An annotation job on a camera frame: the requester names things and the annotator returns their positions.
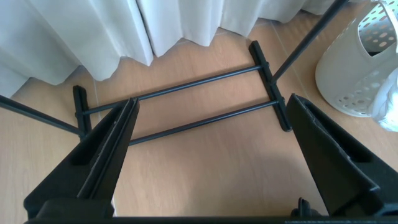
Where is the black clothes rack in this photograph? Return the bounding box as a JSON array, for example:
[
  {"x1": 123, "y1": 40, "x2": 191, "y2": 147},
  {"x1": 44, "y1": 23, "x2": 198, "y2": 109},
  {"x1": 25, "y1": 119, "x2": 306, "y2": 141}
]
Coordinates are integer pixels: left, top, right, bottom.
[{"x1": 0, "y1": 0, "x2": 349, "y2": 147}]

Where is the white laundry basket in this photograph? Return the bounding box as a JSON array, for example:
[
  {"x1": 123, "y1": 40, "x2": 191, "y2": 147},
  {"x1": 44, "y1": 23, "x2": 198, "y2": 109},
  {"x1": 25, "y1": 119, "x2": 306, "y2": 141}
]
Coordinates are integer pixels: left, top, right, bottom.
[{"x1": 315, "y1": 0, "x2": 398, "y2": 118}]

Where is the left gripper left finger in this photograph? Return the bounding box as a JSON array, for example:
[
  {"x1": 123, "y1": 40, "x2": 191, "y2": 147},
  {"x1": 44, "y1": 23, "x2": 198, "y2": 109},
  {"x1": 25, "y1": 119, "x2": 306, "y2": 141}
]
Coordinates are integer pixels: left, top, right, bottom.
[{"x1": 23, "y1": 98, "x2": 141, "y2": 219}]

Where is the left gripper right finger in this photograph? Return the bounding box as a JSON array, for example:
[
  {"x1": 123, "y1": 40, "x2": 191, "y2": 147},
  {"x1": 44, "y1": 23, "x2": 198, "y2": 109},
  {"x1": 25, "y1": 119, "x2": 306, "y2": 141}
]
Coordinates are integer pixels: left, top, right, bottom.
[{"x1": 285, "y1": 93, "x2": 398, "y2": 217}]

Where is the beige curtain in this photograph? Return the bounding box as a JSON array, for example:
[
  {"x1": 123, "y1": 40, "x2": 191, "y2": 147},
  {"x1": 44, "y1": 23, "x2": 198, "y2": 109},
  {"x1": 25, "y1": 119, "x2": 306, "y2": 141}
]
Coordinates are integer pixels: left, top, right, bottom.
[{"x1": 0, "y1": 0, "x2": 374, "y2": 99}]

